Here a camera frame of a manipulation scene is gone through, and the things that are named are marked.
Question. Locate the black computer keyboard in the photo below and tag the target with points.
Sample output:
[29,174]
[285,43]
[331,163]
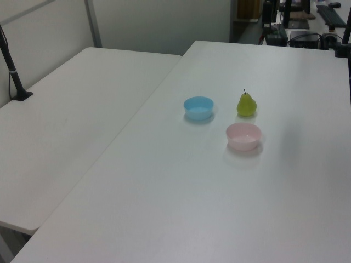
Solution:
[331,16]

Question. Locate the black camera pole with clamp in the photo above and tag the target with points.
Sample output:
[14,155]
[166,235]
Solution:
[13,76]

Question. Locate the black clamp mount with pole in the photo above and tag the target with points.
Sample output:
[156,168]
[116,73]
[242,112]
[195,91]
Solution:
[342,48]

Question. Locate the green pear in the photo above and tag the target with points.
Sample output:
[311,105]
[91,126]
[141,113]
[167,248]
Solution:
[246,107]

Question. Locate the wooden cabinet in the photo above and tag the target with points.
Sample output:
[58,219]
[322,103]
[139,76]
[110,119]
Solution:
[248,9]

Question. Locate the blue plastic bowl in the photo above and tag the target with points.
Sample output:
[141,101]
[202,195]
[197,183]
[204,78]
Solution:
[198,109]

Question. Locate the black device with orange cap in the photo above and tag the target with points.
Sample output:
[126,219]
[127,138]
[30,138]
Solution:
[329,38]

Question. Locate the black computer mouse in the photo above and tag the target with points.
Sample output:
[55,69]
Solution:
[334,4]

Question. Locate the grey metal partition post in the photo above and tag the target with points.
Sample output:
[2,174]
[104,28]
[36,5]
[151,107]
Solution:
[93,24]

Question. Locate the black upright device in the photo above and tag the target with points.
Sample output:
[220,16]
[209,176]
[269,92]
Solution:
[268,13]

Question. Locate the white side table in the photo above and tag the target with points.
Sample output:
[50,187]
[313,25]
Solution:
[68,123]

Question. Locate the pink plastic bowl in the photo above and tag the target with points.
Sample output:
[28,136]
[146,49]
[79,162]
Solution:
[243,137]

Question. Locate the black monitor stand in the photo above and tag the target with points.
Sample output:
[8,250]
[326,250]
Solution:
[287,13]

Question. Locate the brown desk mat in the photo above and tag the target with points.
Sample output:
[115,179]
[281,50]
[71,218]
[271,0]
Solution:
[303,15]

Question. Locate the black electronics box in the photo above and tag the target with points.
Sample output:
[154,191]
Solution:
[304,39]

